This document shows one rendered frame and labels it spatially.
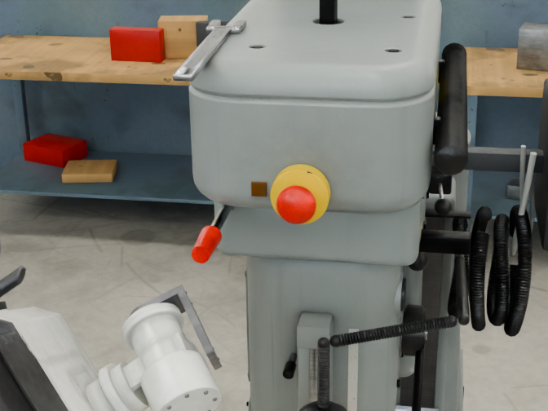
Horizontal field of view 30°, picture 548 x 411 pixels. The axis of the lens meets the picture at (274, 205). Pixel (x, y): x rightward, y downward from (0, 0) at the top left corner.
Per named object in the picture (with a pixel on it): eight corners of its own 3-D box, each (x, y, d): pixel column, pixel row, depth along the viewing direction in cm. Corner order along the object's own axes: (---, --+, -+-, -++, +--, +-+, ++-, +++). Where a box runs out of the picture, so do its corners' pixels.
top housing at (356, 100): (428, 224, 105) (435, 72, 99) (180, 210, 109) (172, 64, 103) (438, 96, 148) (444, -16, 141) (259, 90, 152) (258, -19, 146)
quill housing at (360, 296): (396, 480, 133) (404, 258, 121) (240, 466, 136) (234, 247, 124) (404, 399, 150) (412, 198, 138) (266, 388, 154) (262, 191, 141)
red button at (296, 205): (314, 228, 102) (314, 191, 100) (275, 226, 102) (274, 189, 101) (319, 215, 105) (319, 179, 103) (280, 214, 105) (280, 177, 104)
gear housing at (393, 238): (420, 271, 117) (423, 190, 113) (212, 258, 121) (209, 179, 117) (429, 170, 148) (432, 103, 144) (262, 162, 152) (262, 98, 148)
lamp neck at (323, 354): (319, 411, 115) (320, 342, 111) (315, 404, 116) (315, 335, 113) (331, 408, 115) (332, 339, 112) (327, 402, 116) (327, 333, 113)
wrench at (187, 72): (203, 82, 96) (202, 73, 96) (162, 81, 97) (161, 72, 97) (246, 26, 119) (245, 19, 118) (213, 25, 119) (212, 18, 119)
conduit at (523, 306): (524, 361, 153) (536, 234, 145) (416, 353, 156) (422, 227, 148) (519, 304, 170) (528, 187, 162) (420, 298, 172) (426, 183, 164)
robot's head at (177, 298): (137, 382, 96) (210, 344, 97) (108, 311, 101) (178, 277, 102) (156, 408, 101) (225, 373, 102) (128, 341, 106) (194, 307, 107)
